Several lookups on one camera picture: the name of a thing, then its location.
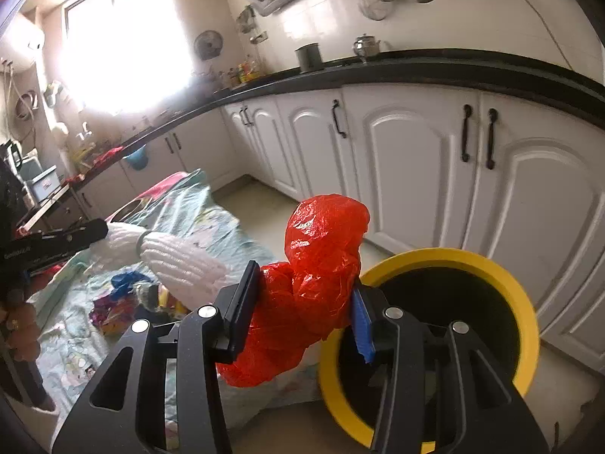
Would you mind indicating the round wall fan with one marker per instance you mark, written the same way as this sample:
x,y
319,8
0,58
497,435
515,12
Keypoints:
x,y
208,45

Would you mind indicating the dark metal pot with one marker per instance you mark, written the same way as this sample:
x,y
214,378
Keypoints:
x,y
309,56

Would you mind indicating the white water heater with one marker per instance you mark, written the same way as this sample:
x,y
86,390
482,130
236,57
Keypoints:
x,y
21,42

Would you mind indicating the blue plastic basin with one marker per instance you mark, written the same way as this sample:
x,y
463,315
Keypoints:
x,y
136,158

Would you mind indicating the person's left hand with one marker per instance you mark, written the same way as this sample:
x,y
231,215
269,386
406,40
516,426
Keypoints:
x,y
21,333

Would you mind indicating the row of condiment bottles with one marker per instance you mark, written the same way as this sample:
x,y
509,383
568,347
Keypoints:
x,y
246,72

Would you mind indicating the window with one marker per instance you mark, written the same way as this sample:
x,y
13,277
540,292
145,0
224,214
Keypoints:
x,y
123,42

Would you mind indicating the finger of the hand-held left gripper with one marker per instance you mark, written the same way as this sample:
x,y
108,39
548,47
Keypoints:
x,y
71,239

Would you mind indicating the black kitchen countertop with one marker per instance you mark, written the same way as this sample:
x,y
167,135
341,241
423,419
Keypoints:
x,y
425,64

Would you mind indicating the white kitchen cabinets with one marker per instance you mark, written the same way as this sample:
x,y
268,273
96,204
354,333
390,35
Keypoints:
x,y
401,161

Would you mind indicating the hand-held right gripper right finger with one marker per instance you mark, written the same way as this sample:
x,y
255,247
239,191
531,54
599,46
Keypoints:
x,y
363,326

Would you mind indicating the colourful crumpled wrapper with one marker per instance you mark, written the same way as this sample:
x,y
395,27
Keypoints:
x,y
111,317

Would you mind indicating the floral cloth covered table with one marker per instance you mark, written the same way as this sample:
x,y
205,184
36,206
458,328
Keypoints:
x,y
208,231

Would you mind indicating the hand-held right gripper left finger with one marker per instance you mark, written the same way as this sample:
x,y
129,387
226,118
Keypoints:
x,y
242,302

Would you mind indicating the yellow round bin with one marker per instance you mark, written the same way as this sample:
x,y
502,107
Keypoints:
x,y
510,288

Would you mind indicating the yellow snack wrapper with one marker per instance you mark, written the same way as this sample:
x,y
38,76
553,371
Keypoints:
x,y
172,302

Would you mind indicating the blue plastic wrapper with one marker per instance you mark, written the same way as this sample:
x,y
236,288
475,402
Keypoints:
x,y
127,283

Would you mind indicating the steel kettle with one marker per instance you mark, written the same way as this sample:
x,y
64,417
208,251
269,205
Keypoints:
x,y
366,47

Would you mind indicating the red plastic bag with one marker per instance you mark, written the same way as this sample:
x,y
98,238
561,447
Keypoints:
x,y
316,283

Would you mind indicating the grey storage box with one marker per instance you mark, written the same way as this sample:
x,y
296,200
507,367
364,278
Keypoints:
x,y
45,182

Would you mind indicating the red cloth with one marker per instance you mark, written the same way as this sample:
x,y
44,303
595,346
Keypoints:
x,y
107,157

